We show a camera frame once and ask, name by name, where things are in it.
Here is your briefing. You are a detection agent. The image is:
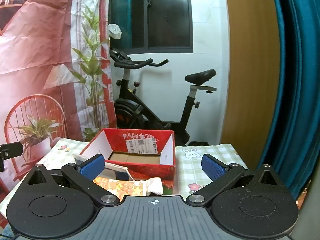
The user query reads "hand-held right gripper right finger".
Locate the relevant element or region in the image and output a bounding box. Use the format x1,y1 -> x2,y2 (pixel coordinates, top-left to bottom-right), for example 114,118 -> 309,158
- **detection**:
186,154 -> 278,208

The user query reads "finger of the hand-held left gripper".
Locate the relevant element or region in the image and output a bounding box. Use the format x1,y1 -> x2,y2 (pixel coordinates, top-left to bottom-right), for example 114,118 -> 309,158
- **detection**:
0,142 -> 24,173

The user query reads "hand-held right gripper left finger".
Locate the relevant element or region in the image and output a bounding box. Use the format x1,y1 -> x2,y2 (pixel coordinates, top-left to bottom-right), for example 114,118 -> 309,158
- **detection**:
26,154 -> 120,208

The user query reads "blue and white plastic packet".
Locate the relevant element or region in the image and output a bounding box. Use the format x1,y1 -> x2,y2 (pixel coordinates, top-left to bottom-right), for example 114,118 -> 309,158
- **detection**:
104,162 -> 132,180

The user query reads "red strawberry print box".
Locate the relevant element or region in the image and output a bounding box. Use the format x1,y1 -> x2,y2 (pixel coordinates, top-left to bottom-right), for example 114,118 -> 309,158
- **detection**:
79,128 -> 175,195

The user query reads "orange floral cloth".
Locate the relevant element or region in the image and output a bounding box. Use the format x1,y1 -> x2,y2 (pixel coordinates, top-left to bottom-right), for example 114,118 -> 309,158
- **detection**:
92,176 -> 149,202

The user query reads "white cloth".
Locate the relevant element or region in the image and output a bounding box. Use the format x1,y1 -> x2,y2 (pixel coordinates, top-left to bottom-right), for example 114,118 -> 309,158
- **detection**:
146,177 -> 164,197

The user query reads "black exercise bike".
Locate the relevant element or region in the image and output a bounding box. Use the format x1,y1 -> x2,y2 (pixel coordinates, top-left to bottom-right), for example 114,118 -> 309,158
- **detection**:
109,47 -> 217,147

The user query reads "printed backdrop cloth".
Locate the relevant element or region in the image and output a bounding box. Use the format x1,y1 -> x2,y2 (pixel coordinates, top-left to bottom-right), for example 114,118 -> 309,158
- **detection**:
0,0 -> 118,198

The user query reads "wooden door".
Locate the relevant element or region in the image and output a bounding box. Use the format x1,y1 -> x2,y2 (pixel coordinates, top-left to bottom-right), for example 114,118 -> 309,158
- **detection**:
220,0 -> 287,170

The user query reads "teal curtain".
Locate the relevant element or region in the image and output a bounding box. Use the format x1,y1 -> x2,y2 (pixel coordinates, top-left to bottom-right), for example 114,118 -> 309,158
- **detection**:
257,0 -> 320,200

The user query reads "dark framed window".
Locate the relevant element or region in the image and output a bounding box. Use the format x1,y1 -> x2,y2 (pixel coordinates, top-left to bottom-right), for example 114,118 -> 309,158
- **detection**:
108,0 -> 194,54

